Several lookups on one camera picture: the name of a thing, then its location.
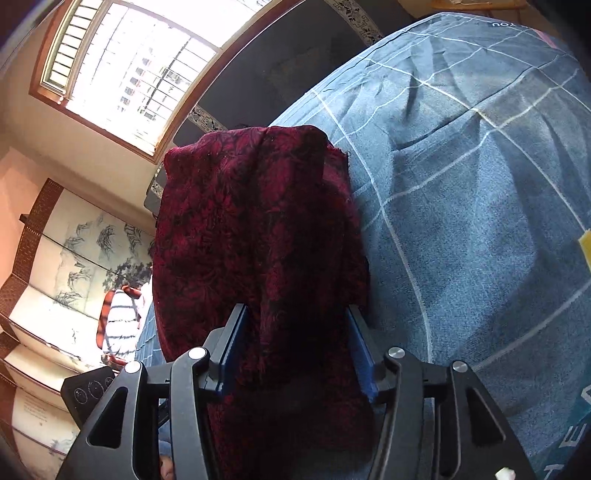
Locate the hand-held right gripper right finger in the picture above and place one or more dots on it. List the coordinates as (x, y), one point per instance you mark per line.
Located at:
(362, 355)

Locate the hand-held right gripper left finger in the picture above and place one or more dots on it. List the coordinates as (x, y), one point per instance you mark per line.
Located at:
(231, 353)

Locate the dark red patterned garment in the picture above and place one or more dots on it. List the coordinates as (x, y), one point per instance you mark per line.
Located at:
(254, 230)

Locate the striped orange white cushion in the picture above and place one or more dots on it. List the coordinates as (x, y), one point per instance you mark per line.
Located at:
(120, 323)

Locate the landscape painted folding screen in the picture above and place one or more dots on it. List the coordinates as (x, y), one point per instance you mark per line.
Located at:
(60, 277)

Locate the grey chair cushion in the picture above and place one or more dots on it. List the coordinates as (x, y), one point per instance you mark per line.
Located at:
(154, 194)

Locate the blue checked bedsheet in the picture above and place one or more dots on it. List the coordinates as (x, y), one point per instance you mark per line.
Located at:
(461, 207)

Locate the grey sofa with patterned trim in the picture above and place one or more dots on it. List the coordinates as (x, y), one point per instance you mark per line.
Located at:
(277, 60)

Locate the wood framed window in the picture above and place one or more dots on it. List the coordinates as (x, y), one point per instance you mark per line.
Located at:
(129, 69)

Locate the round wooden glass table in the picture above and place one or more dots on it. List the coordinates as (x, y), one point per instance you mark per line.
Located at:
(485, 4)

